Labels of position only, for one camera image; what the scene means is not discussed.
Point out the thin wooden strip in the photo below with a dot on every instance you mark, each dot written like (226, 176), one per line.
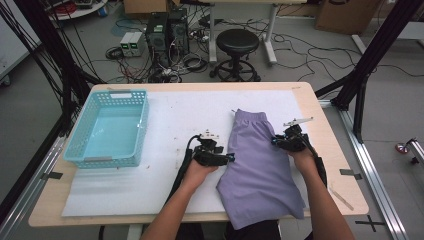
(341, 199)

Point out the black tape cross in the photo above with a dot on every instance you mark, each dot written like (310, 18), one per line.
(370, 222)

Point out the purple shorts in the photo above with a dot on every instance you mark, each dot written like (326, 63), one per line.
(260, 173)

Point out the large cardboard box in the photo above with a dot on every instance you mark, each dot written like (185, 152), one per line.
(346, 16)

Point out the light blue plastic basket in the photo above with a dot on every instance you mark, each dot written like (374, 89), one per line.
(110, 133)

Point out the metal stand foot with caster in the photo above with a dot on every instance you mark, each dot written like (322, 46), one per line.
(401, 148)

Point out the black metal frame post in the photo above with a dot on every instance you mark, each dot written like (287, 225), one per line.
(376, 50)
(56, 50)

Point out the small cardboard box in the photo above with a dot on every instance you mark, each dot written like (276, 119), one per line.
(143, 6)

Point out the person's left hand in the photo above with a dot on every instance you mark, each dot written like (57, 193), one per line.
(196, 175)

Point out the black round stool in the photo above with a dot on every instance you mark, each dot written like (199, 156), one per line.
(237, 41)

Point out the person's dark trousers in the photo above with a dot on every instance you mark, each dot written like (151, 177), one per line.
(260, 235)

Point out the white power supply unit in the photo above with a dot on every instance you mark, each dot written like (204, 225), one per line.
(126, 43)
(138, 42)

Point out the white foam mat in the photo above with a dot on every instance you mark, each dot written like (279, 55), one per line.
(173, 110)

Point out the black tape piece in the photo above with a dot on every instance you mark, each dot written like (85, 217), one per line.
(348, 172)
(53, 175)

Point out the person's right hand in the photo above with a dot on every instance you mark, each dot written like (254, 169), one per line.
(306, 161)

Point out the round white table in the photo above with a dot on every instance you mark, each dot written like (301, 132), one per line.
(83, 12)

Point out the white desk frame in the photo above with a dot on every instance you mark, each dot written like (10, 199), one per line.
(212, 33)

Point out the black computer tower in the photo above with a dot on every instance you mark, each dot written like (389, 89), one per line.
(156, 33)
(179, 33)

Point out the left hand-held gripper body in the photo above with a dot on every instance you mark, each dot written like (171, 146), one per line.
(205, 153)

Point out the white board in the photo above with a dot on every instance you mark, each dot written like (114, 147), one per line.
(13, 43)

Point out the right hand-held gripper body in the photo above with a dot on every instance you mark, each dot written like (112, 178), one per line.
(295, 141)

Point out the aluminium floor rail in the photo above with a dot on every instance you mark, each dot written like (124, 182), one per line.
(20, 210)
(366, 156)

